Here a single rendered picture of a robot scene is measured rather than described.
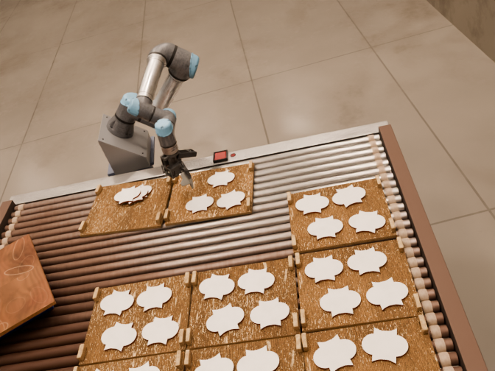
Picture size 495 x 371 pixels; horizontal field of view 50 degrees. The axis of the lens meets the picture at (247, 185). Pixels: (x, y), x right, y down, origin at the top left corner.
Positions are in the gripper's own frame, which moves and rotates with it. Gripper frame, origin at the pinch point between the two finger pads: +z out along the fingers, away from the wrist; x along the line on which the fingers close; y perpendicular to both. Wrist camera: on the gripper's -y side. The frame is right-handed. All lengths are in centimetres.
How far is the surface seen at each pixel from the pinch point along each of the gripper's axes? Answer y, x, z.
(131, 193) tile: 16.5, -23.3, 6.5
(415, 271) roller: -14, 113, -1
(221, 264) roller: 22, 47, 7
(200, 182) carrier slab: -8.9, 0.7, 6.0
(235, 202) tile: -6.0, 28.0, 3.3
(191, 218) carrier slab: 11.5, 16.0, 6.2
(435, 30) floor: -348, -50, 82
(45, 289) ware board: 77, 1, 1
